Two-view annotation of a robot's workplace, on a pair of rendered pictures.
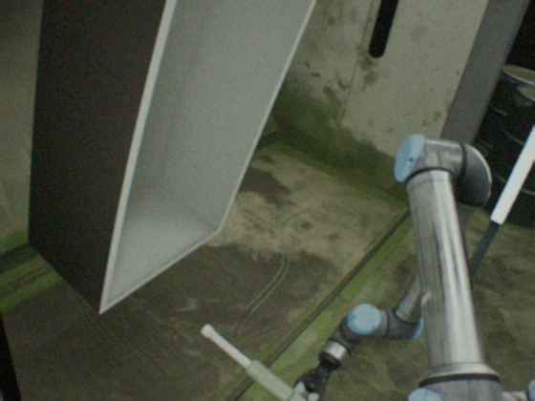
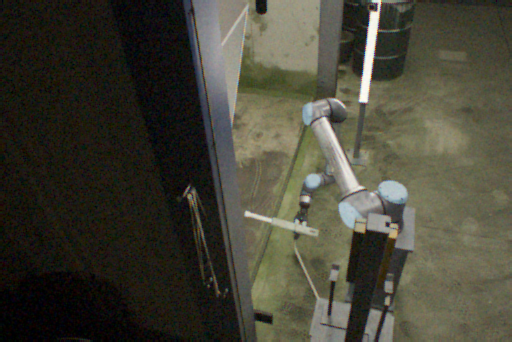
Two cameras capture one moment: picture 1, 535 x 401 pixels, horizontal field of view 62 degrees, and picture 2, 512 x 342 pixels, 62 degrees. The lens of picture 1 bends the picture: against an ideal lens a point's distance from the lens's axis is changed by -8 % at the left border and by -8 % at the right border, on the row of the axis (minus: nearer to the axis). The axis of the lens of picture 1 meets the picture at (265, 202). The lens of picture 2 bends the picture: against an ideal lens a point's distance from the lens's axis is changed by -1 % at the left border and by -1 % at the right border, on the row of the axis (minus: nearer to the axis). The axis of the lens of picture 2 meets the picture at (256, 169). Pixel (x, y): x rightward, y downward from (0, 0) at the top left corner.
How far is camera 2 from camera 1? 1.32 m
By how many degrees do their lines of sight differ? 13
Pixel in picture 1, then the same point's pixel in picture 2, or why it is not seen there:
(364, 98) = (263, 41)
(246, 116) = not seen: hidden behind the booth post
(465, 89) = (325, 16)
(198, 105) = not seen: hidden behind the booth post
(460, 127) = (329, 40)
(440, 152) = (320, 109)
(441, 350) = (344, 187)
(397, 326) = (328, 178)
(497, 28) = not seen: outside the picture
